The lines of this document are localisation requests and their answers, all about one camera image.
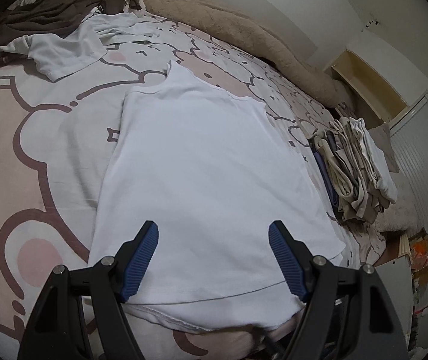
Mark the white t-shirt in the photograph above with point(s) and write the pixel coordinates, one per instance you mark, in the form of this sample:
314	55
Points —
211	171

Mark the pale grey t-shirt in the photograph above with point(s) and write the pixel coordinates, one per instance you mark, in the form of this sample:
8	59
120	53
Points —
56	57

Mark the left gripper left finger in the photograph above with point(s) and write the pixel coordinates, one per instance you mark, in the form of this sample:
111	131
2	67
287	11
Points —
57	326

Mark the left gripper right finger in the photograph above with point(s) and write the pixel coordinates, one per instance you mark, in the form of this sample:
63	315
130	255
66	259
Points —
348	313

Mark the stack of folded clothes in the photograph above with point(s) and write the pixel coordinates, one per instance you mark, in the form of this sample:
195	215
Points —
355	170

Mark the wooden wall shelf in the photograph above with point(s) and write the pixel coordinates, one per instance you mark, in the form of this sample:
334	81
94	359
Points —
376	100

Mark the beige fleece blanket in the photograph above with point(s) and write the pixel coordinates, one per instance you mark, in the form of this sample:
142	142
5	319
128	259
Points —
232	26

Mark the bear print bed sheet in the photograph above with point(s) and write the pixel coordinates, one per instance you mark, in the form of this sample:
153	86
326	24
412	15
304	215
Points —
56	139

